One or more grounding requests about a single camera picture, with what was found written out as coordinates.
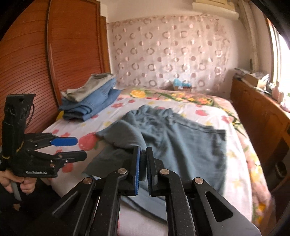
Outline folded grey-beige garment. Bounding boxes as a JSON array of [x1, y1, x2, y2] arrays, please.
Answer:
[[61, 73, 115, 103]]

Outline white air conditioner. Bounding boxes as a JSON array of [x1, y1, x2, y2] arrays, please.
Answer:
[[192, 0, 239, 21]]

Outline person's left hand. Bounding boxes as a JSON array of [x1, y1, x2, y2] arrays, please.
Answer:
[[0, 170, 37, 194]]

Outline brown wooden wardrobe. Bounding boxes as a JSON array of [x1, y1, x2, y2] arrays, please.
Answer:
[[1, 1, 111, 133]]

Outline cardboard box on cabinet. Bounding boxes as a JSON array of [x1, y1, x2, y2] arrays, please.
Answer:
[[243, 73, 269, 89]]

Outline window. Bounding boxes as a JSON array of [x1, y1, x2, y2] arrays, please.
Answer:
[[266, 18, 289, 94]]

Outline teal green pants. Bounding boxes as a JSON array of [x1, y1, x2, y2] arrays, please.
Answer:
[[82, 104, 228, 222]]

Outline folded blue jeans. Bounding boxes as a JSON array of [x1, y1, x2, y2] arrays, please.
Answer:
[[59, 78, 121, 121]]

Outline pink circle-pattern curtain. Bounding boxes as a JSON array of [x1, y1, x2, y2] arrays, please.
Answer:
[[107, 15, 230, 95]]

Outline pink bottle on sill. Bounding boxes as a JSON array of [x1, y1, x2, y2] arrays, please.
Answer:
[[271, 82, 280, 101]]

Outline floral bed sheet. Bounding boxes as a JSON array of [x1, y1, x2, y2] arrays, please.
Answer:
[[41, 88, 272, 230]]

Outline wooden side cabinet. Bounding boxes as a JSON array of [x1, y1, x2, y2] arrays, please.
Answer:
[[230, 77, 290, 196]]

